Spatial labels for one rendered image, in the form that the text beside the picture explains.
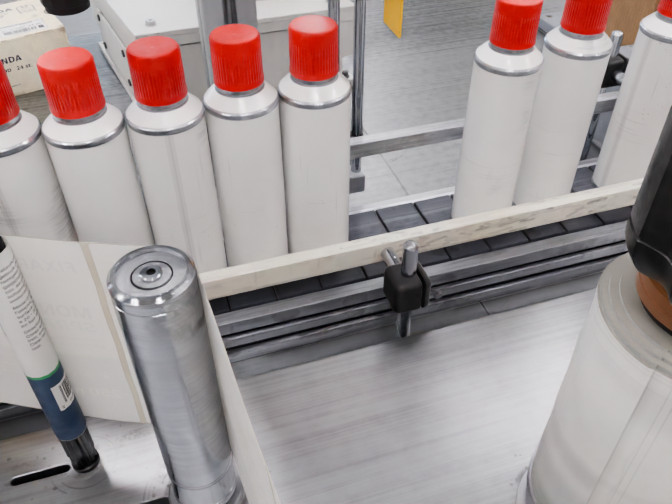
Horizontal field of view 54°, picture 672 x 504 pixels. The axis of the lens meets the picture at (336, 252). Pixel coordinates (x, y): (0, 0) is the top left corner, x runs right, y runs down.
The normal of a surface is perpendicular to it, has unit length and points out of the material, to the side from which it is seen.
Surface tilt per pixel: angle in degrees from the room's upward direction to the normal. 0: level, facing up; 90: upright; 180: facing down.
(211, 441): 90
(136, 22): 5
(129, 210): 90
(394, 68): 0
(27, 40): 90
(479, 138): 90
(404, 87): 0
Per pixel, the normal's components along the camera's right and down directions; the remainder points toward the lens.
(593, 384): -0.96, 0.14
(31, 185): 0.70, 0.47
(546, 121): -0.62, 0.52
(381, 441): 0.00, -0.74
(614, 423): -0.81, 0.41
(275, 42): 0.48, 0.59
